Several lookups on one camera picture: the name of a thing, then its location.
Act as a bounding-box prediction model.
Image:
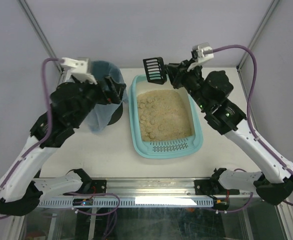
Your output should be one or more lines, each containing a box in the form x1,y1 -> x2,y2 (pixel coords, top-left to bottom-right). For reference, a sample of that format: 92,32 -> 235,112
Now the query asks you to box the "beige cat litter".
136,89 -> 194,142

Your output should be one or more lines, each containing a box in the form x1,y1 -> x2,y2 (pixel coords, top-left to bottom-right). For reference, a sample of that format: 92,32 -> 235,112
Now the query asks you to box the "teal litter box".
128,74 -> 204,159

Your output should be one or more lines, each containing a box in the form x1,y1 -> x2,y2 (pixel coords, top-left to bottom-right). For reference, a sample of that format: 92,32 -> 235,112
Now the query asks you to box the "black litter scoop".
143,57 -> 167,85

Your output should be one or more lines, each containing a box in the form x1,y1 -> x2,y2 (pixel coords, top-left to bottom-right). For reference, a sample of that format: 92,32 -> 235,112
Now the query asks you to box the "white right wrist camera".
187,42 -> 214,72

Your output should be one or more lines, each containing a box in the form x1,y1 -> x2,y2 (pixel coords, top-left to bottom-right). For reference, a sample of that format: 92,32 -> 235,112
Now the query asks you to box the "white slotted cable duct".
38,196 -> 214,209

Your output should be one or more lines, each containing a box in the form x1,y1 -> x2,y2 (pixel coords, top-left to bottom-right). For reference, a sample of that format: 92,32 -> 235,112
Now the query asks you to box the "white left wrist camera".
60,57 -> 98,85

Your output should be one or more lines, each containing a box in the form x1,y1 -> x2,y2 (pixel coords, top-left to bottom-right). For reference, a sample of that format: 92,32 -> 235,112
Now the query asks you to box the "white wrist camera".
187,42 -> 214,72
60,57 -> 98,85

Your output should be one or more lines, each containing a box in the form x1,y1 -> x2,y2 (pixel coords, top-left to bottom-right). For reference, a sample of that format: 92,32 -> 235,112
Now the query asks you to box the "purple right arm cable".
212,44 -> 293,213

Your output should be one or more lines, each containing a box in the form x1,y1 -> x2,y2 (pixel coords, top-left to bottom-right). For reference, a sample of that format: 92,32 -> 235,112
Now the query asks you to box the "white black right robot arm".
164,61 -> 293,206

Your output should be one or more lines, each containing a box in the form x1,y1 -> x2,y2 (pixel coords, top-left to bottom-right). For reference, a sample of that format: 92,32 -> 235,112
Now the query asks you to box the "black trash bin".
90,59 -> 124,126

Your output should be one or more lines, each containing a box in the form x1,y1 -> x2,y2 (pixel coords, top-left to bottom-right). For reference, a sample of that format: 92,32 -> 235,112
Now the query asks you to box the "translucent blue bin liner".
86,59 -> 129,135

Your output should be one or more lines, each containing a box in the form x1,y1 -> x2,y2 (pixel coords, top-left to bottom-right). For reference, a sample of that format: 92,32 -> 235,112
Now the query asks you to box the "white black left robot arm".
0,76 -> 127,220

